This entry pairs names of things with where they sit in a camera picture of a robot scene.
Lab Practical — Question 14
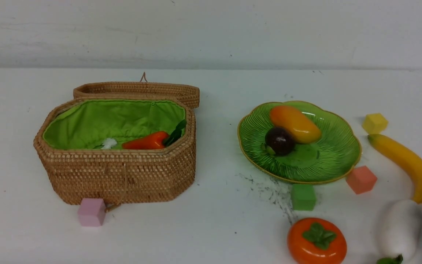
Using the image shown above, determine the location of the pink foam cube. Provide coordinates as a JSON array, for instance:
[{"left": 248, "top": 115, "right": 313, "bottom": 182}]
[{"left": 77, "top": 198, "right": 106, "bottom": 227}]

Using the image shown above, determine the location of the white radish with leaves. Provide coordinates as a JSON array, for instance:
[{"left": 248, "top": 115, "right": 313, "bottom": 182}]
[{"left": 376, "top": 199, "right": 422, "bottom": 264}]

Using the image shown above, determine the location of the orange plastic persimmon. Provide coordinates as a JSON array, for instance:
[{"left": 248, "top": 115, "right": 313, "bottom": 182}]
[{"left": 286, "top": 217, "right": 347, "bottom": 264}]

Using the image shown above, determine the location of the green glass scalloped plate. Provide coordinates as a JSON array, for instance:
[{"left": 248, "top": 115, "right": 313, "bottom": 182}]
[{"left": 237, "top": 100, "right": 362, "bottom": 184}]

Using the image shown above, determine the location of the dark purple plastic mangosteen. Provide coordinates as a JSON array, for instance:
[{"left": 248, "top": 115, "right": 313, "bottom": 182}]
[{"left": 262, "top": 126, "right": 296, "bottom": 157}]

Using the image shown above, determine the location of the salmon foam cube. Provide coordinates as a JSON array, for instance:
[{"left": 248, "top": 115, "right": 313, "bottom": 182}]
[{"left": 345, "top": 166, "right": 377, "bottom": 194}]

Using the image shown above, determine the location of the yellow plastic banana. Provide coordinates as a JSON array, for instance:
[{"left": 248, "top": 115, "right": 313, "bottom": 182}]
[{"left": 367, "top": 134, "right": 422, "bottom": 204}]

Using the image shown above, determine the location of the yellow foam cube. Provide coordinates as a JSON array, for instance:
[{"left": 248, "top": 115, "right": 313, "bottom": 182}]
[{"left": 362, "top": 113, "right": 389, "bottom": 134}]

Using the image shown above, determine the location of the green foam cube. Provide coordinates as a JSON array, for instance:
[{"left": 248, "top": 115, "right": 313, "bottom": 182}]
[{"left": 291, "top": 184, "right": 317, "bottom": 212}]

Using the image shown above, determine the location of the woven rattan basket green lining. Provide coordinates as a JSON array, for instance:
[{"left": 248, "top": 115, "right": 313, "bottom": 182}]
[{"left": 33, "top": 76, "right": 200, "bottom": 205}]

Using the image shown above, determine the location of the orange plastic carrot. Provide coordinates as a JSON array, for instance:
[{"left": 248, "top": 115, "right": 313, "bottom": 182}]
[{"left": 122, "top": 119, "right": 186, "bottom": 150}]

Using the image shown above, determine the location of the orange yellow plastic mango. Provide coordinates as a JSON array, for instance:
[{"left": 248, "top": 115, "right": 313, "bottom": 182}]
[{"left": 269, "top": 104, "right": 322, "bottom": 144}]

